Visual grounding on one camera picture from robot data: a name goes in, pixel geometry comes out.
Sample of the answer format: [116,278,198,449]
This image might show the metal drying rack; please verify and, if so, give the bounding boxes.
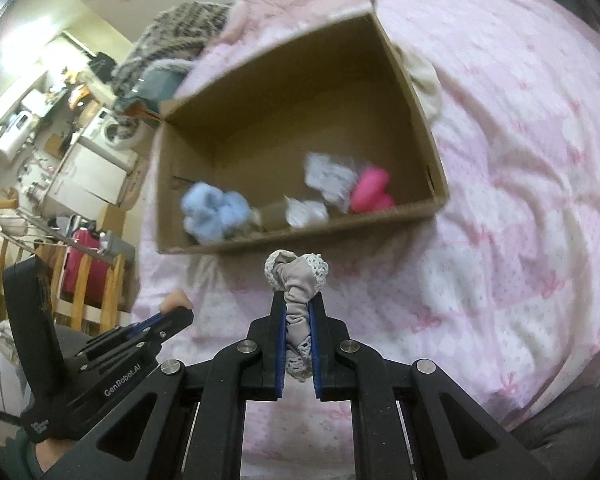
[0,209,108,261]

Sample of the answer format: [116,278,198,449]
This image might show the pink soft toy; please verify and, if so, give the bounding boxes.
[349,165,397,214]

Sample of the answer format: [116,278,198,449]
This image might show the grey patterned knit blanket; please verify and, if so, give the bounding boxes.
[112,1,234,99]

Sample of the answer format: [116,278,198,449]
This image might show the clear plastic clip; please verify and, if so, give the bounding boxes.
[284,198,330,229]

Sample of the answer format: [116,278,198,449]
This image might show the blue fluffy scrunchie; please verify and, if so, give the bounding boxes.
[180,182,254,247]

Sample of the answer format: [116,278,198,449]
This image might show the brown cardboard box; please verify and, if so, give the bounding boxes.
[152,0,451,256]

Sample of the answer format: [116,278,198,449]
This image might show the red suitcase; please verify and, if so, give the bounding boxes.
[60,227,107,307]

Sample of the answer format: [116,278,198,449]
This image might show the person's left forearm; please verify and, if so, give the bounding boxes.
[0,437,81,480]

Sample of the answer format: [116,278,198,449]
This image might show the pink bow print duvet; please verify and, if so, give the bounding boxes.
[130,0,600,480]

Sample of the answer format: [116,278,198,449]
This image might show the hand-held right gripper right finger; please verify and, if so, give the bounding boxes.
[309,293,527,480]

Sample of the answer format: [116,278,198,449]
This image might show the wooden rack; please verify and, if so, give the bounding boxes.
[0,199,127,332]

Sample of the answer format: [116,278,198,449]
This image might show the white washing machine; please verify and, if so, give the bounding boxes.
[82,107,149,174]

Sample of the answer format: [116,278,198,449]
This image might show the cream cloth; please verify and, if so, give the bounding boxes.
[401,49,444,122]

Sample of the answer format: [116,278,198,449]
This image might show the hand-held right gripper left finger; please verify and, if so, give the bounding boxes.
[45,293,287,480]

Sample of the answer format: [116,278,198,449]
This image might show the white rabbit plush sock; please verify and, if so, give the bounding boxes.
[304,152,359,206]

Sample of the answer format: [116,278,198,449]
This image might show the grey lace trim scrunchie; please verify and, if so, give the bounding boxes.
[263,249,327,384]

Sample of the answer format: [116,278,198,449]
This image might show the grey box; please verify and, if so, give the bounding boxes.
[100,230,137,265]

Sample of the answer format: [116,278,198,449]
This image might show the white floor cabinet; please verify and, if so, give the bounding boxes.
[47,147,132,207]

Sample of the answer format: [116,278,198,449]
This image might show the black hanging garment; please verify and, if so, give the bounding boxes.
[87,52,119,82]

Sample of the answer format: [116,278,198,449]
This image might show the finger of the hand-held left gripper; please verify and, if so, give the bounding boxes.
[128,311,167,336]
[140,307,196,349]

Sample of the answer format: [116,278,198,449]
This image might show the person's right leg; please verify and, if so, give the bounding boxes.
[504,389,600,480]

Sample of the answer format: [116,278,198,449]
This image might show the teal padded bed board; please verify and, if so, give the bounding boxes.
[114,64,192,117]

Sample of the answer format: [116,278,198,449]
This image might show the white kitchen appliance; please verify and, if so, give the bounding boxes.
[0,109,37,162]

